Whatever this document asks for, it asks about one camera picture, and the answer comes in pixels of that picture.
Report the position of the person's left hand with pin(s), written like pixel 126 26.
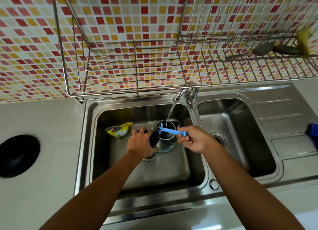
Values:
pixel 139 144

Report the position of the person's right hand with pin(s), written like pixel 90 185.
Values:
pixel 198 139

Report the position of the person's left thumb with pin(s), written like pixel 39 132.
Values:
pixel 152 151

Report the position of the person's right thumb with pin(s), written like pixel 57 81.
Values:
pixel 183 141

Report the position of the blue cleaning brush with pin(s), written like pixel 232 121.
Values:
pixel 172 131

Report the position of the person's left forearm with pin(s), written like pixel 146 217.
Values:
pixel 99 195

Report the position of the person's right forearm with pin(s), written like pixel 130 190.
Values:
pixel 243 187

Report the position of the steel sink drain strainer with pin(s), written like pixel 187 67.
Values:
pixel 151 157
pixel 219 139

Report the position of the yellow detergent pouch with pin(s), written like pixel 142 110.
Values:
pixel 119 131

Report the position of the chrome sink faucet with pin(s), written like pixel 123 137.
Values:
pixel 185 90

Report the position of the round steel sink knob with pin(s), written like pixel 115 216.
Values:
pixel 214 184

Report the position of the stainless steel double sink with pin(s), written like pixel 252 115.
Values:
pixel 248 128

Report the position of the steel ladle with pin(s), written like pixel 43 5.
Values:
pixel 263 49

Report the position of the blue sponge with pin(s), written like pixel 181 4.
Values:
pixel 313 135

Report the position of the black round counter lid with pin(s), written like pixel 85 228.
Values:
pixel 17 156

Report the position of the dark steel spatula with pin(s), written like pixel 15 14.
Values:
pixel 288 50

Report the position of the yellow scrubbing brush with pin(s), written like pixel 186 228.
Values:
pixel 305 41

